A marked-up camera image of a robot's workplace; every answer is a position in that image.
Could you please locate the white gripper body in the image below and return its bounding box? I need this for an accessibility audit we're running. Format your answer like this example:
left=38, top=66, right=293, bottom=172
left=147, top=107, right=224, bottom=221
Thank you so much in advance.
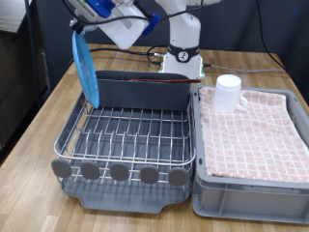
left=96, top=6, right=151, bottom=51

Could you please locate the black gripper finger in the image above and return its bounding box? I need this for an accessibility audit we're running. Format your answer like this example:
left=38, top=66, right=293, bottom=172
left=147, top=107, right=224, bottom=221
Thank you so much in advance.
left=69, top=20, right=86, bottom=34
left=80, top=23, right=98, bottom=34

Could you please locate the blue plate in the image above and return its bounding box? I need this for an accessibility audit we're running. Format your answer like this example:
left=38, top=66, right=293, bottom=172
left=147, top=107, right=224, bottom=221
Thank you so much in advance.
left=71, top=31, right=100, bottom=109

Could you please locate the brown wooden spoon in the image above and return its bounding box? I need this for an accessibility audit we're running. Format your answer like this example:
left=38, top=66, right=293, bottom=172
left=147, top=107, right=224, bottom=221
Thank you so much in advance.
left=128, top=76, right=203, bottom=84

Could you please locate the grey dish rack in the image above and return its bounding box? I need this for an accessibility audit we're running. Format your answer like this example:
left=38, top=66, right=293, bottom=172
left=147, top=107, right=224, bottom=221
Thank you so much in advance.
left=55, top=86, right=194, bottom=215

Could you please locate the black metal pole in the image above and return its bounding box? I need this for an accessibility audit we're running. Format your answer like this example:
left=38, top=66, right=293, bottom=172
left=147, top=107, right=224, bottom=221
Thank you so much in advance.
left=24, top=0, right=42, bottom=109

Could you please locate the dark grey utensil holder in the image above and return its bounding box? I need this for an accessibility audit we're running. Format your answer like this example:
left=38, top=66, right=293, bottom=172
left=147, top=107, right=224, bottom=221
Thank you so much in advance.
left=95, top=70, right=192, bottom=112

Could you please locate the dark wooden cabinet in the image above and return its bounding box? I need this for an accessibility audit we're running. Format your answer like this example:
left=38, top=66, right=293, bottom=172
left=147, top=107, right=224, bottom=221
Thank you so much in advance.
left=0, top=0, right=49, bottom=159

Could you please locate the white mug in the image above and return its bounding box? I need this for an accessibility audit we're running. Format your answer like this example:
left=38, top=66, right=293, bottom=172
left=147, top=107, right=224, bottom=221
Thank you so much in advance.
left=212, top=73, right=249, bottom=113

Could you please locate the pink checked towel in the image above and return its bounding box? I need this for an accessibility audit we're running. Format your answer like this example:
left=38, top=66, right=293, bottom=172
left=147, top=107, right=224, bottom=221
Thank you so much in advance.
left=198, top=86, right=309, bottom=184

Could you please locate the grey plastic crate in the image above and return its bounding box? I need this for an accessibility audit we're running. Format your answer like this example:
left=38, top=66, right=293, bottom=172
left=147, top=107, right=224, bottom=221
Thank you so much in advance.
left=191, top=84, right=309, bottom=225

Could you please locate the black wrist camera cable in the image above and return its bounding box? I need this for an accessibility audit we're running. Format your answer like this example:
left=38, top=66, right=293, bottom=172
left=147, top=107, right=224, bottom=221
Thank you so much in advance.
left=61, top=0, right=207, bottom=27

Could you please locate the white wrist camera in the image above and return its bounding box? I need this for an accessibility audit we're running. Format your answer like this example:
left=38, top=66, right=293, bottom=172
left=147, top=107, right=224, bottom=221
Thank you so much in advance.
left=70, top=0, right=98, bottom=19

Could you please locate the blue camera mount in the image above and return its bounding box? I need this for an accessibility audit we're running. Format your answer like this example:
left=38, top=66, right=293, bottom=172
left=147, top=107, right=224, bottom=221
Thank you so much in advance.
left=85, top=0, right=113, bottom=19

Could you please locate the blue cable clip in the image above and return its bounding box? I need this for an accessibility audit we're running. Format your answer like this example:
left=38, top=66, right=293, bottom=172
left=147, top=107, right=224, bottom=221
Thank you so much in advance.
left=142, top=13, right=161, bottom=38

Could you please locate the long black table cable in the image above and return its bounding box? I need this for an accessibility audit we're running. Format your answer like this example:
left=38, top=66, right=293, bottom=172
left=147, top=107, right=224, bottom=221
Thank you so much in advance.
left=68, top=47, right=153, bottom=67

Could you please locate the looped black base cable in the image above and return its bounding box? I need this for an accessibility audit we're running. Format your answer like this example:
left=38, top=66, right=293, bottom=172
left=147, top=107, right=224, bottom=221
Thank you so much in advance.
left=146, top=43, right=170, bottom=66

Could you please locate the grey cable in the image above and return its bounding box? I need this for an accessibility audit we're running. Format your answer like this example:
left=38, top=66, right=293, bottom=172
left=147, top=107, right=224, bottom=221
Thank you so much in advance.
left=203, top=63, right=288, bottom=73

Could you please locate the metal wire dish rack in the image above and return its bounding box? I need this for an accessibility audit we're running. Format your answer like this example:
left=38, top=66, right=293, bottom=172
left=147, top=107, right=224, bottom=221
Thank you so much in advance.
left=52, top=85, right=197, bottom=188

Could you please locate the thin black hanging cable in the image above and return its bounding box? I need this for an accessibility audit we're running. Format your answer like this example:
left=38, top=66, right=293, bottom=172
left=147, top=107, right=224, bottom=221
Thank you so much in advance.
left=254, top=0, right=293, bottom=75

